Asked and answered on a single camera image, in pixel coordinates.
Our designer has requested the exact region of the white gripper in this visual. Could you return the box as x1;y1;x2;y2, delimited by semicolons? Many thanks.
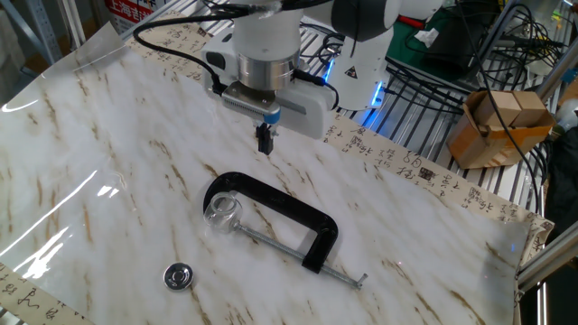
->
200;33;339;157

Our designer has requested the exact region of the silver metal jar lid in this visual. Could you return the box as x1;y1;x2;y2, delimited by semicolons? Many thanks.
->
163;261;195;293

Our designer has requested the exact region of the black C-clamp with steel screw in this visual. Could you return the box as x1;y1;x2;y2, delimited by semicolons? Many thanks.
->
201;171;369;291

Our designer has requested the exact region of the small clear glass jar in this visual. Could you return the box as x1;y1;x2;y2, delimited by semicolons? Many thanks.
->
202;191;245;236

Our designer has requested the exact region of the beige calligraphy print paper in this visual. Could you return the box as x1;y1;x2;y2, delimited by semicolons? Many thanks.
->
0;9;555;325

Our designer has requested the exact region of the green mat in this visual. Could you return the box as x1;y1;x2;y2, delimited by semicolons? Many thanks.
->
386;8;457;82

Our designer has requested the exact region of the red and white sign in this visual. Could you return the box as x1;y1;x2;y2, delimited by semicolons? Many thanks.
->
104;0;157;24

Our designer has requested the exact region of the white crumpled paper scrap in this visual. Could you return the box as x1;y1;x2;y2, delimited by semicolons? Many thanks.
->
414;27;441;49

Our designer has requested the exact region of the marble pattern plastic sheet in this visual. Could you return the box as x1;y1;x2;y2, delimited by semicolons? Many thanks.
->
0;21;530;325

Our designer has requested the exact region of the open brown cardboard box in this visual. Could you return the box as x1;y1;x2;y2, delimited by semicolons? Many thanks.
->
446;88;556;171

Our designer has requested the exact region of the black device on green mat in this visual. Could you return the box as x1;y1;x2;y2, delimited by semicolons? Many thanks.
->
422;8;487;78

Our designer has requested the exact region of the small brown cardboard box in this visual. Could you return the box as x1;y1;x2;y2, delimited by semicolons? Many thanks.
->
472;91;523;128
512;89;550;127

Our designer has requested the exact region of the grey steel shelf upright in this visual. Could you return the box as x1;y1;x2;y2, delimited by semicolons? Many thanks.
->
24;0;62;64

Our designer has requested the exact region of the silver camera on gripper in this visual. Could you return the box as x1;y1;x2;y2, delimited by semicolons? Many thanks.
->
220;82;282;125

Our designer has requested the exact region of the aluminium frame profile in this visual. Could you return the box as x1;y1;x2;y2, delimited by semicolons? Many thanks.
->
517;227;578;293
535;42;578;103

